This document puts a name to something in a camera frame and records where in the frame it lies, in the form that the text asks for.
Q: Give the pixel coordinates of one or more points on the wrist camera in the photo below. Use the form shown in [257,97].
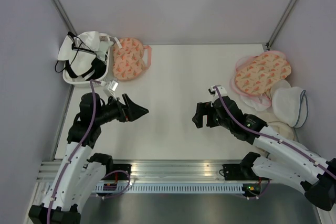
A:
[110,88]
[217,90]

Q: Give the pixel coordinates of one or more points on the white plastic laundry basket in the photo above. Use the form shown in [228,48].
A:
[86,77]

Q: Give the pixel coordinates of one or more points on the right aluminium frame post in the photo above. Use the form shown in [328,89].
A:
[274,35]

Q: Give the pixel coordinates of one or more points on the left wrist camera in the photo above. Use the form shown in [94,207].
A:
[110,88]

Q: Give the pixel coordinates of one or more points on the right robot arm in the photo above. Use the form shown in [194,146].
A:
[294,166]

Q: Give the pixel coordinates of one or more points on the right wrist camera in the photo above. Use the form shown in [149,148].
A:
[217,90]

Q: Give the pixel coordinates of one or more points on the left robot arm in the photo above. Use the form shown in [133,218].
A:
[80,169]

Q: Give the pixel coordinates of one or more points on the left aluminium frame post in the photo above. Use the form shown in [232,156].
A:
[65,18]

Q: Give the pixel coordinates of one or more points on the floral mesh laundry bag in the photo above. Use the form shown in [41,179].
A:
[131,58]

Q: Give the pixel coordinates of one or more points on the floral laundry bag on pile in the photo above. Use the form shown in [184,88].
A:
[258,74]

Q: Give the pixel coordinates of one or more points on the white slotted cable duct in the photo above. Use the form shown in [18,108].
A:
[185,188]

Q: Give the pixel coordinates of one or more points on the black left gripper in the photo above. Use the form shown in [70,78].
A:
[130,113]

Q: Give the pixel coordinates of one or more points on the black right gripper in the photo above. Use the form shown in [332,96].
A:
[203,108]

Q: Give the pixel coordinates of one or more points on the black bra in basket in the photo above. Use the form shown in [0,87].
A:
[97,68]

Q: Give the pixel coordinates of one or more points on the aluminium frame post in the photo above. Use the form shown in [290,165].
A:
[274,35]
[65,18]

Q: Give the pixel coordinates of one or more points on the cream laundry bag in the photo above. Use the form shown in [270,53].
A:
[279,126]

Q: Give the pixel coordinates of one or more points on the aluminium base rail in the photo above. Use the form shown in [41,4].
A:
[178,171]

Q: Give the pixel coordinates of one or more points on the white blue-trimmed laundry bag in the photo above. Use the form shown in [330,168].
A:
[290,105]

